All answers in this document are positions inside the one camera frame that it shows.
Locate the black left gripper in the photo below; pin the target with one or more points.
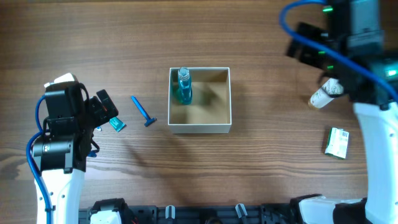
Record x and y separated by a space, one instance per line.
94 109

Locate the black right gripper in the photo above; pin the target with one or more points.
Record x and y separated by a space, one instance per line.
311 47

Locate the blue disposable razor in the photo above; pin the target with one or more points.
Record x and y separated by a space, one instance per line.
149 120

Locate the white lotion tube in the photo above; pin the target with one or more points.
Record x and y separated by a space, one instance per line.
323 95

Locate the blue mouthwash bottle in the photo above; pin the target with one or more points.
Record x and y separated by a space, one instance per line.
185 85

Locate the green white soap packet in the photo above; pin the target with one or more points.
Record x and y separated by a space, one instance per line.
337 143

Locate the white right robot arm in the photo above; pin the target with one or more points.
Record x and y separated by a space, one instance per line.
351 51

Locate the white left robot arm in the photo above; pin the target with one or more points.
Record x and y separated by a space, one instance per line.
57 154

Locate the blue white toothbrush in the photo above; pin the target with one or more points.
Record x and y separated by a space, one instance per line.
93 153

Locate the white open cardboard box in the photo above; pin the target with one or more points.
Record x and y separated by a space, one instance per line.
210 111

